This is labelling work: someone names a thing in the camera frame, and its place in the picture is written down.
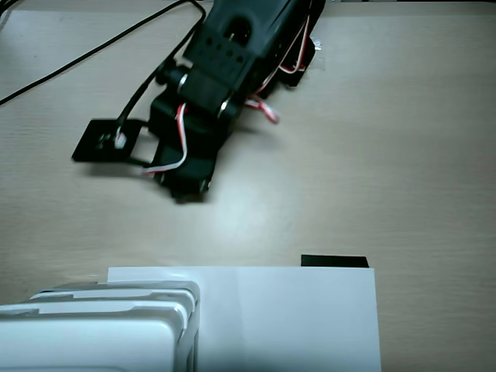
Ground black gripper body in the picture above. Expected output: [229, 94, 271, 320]
[149, 87, 242, 202]

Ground white plastic drawer cabinet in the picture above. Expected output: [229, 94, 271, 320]
[0, 288, 202, 372]

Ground white paper sheet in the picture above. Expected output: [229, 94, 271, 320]
[107, 266, 383, 372]

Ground red white gripper servo wire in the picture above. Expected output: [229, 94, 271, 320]
[140, 102, 190, 178]

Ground black camera cable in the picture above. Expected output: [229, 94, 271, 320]
[115, 0, 208, 136]

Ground red white arm servo wires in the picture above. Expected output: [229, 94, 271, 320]
[247, 0, 323, 126]

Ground black wrist camera board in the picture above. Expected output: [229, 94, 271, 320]
[71, 118, 162, 167]

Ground long black cable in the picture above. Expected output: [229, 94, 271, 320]
[0, 0, 187, 106]

